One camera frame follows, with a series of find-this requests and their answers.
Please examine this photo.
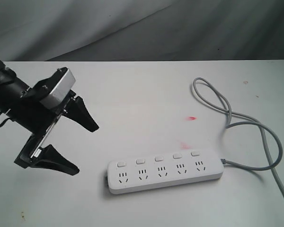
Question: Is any white power strip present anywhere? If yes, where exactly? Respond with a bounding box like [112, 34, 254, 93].
[107, 149, 224, 195]

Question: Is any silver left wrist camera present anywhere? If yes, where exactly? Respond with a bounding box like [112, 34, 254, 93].
[40, 67, 76, 109]

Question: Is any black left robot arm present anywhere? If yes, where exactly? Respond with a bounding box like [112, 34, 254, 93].
[0, 60, 99, 175]

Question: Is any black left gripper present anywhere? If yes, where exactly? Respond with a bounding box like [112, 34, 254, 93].
[8, 77, 99, 175]

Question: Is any grey power cable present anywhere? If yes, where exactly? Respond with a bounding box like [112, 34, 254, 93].
[192, 76, 284, 213]

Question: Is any grey backdrop cloth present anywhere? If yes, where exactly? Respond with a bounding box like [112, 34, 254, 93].
[0, 0, 284, 61]

